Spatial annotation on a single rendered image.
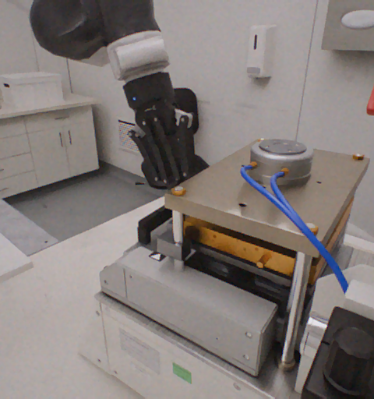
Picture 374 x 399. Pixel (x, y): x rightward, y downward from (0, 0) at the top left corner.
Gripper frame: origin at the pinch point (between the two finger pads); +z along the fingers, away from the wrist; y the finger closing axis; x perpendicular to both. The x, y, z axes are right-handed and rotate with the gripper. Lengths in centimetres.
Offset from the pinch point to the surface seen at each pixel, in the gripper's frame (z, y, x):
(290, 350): 14.2, -20.2, 13.4
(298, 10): -44, 20, -151
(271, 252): 3.6, -19.4, 10.5
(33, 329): 17.9, 31.1, 18.5
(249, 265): 5.4, -16.2, 10.5
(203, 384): 18.9, -9.3, 17.3
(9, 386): 20.5, 24.0, 27.8
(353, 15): -30, -6, -133
